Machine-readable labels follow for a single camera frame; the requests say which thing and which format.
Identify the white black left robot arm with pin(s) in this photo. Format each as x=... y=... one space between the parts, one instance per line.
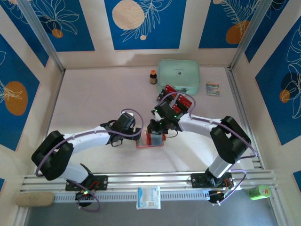
x=51 y=156

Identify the brown bottle orange cap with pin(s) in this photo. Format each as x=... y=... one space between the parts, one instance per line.
x=152 y=78

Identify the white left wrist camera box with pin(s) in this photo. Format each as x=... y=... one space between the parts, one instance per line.
x=130 y=115

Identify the small printed paper sachet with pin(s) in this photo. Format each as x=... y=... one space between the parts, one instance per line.
x=213 y=89

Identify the white blue gauze packet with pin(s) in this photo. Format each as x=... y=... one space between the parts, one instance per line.
x=148 y=197

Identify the orange card holder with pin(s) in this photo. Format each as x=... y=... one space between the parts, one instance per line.
x=155 y=141

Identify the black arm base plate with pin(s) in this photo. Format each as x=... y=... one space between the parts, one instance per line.
x=197 y=180
x=101 y=182

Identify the aluminium corner post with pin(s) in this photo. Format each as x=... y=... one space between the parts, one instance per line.
x=40 y=35
x=251 y=33

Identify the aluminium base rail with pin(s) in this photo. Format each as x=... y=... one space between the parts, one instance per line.
x=145 y=180

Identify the beige foam block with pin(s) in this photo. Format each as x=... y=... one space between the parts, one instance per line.
x=35 y=199

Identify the black credit card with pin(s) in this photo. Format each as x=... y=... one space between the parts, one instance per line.
x=164 y=92
x=161 y=97

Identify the red credit card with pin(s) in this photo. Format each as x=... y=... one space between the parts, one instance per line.
x=185 y=100
x=169 y=88
x=176 y=108

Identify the aluminium side rail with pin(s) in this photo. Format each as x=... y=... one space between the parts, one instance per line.
x=50 y=113
x=236 y=89

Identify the mint green zip pouch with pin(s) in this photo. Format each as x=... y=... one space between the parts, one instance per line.
x=178 y=75

